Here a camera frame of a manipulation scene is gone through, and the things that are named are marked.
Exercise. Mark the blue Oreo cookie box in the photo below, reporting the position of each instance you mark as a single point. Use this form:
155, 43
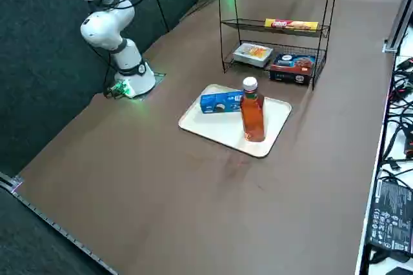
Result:
216, 102

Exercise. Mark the amber tea bottle white cap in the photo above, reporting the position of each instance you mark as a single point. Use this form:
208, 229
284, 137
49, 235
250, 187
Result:
253, 117

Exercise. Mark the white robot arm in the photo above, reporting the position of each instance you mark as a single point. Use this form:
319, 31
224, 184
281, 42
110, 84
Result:
106, 26

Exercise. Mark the cream plastic tray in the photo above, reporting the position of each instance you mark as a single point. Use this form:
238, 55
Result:
209, 126

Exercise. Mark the white Franzzi biscuit box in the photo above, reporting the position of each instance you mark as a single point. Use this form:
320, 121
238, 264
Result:
251, 54

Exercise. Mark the yellow wafer box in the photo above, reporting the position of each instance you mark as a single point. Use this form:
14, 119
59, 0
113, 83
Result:
300, 25

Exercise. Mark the dark blue Chocofello box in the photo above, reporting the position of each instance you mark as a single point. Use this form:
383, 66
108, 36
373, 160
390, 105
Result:
290, 76

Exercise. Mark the black charger red light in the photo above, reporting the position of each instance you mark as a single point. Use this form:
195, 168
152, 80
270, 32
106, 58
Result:
407, 63
409, 146

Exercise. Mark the black labelled power adapter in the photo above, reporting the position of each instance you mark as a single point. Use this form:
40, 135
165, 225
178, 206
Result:
392, 217

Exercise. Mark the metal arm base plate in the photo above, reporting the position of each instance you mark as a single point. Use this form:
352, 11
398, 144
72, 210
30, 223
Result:
159, 76

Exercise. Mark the aluminium profile post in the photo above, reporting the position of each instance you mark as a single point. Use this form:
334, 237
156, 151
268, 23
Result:
397, 26

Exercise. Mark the aluminium frame rail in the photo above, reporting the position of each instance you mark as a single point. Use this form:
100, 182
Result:
48, 218

